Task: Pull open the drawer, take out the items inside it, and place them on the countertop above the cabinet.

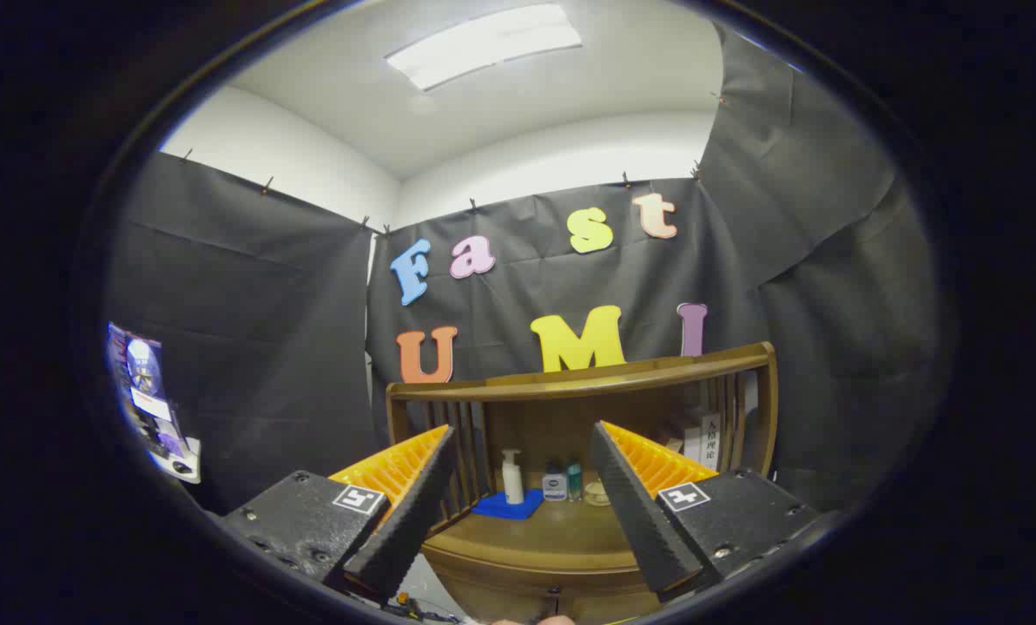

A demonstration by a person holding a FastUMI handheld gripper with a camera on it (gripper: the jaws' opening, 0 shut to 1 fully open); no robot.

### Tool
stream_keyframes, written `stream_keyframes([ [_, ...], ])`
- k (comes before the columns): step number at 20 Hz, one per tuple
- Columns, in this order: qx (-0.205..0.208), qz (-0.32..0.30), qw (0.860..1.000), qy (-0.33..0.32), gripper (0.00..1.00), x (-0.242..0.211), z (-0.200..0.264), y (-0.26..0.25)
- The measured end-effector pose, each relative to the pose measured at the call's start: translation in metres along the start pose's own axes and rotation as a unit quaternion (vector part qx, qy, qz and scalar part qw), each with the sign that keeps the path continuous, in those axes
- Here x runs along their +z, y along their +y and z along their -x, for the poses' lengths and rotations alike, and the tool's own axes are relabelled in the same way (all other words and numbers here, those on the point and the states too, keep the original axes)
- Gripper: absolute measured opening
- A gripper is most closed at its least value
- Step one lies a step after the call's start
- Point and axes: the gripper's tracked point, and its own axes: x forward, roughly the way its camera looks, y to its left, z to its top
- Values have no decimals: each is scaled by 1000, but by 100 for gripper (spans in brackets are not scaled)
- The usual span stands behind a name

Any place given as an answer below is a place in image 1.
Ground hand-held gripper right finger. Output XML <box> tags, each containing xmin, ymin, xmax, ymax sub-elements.
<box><xmin>589</xmin><ymin>420</ymin><xmax>824</xmax><ymax>603</ymax></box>

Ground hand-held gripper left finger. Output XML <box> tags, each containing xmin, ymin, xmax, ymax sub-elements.
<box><xmin>221</xmin><ymin>424</ymin><xmax>458</xmax><ymax>600</ymax></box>

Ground wooden drawer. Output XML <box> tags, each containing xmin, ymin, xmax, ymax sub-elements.
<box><xmin>438</xmin><ymin>566</ymin><xmax>649</xmax><ymax>622</ymax></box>

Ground wooden countertop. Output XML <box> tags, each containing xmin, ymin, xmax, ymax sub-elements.
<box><xmin>420</xmin><ymin>473</ymin><xmax>657</xmax><ymax>574</ymax></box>

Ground wooden cabinet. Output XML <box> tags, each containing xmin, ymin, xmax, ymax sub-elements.
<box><xmin>386</xmin><ymin>341</ymin><xmax>779</xmax><ymax>625</ymax></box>

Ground blue folded cloth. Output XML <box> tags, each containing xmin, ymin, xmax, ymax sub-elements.
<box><xmin>471</xmin><ymin>489</ymin><xmax>545</xmax><ymax>521</ymax></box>

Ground white book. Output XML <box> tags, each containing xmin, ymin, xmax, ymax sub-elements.
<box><xmin>698</xmin><ymin>413</ymin><xmax>723</xmax><ymax>472</ymax></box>

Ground white shelf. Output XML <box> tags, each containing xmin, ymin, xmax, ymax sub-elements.
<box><xmin>148</xmin><ymin>434</ymin><xmax>202</xmax><ymax>485</ymax></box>

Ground black backdrop cloth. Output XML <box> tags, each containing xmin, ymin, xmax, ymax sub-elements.
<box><xmin>105</xmin><ymin>22</ymin><xmax>944</xmax><ymax>517</ymax></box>

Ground ceiling light panel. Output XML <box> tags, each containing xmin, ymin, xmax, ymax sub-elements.
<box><xmin>385</xmin><ymin>3</ymin><xmax>584</xmax><ymax>92</ymax></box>

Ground thin black cables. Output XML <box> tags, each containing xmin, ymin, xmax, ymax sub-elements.
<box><xmin>392</xmin><ymin>599</ymin><xmax>466</xmax><ymax>625</ymax></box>

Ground wall poster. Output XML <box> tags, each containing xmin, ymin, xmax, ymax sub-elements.
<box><xmin>107</xmin><ymin>322</ymin><xmax>175</xmax><ymax>435</ymax></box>

